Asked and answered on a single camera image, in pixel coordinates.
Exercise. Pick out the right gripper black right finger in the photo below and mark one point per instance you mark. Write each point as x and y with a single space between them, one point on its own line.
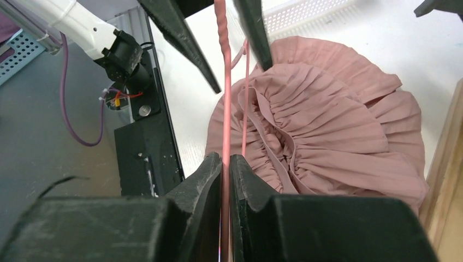
269 226

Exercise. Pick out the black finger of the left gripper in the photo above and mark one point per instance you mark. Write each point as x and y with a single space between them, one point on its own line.
168 18
252 22

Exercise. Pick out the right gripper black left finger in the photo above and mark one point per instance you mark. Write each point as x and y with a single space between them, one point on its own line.
182 225

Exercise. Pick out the pink wire hanger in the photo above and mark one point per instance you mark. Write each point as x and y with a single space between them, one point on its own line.
225 230

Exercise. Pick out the pink garment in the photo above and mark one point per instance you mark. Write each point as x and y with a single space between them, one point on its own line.
325 120

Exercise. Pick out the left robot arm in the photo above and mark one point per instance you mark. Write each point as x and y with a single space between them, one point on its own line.
119 53

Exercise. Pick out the wooden hanger rack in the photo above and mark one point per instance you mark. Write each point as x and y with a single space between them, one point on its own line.
444 172

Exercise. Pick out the white plastic basket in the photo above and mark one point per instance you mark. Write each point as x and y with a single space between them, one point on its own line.
306 18

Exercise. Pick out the blue perforated bin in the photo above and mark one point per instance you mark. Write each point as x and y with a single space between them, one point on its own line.
18 51

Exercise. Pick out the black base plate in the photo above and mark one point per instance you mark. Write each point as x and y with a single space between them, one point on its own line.
147 154

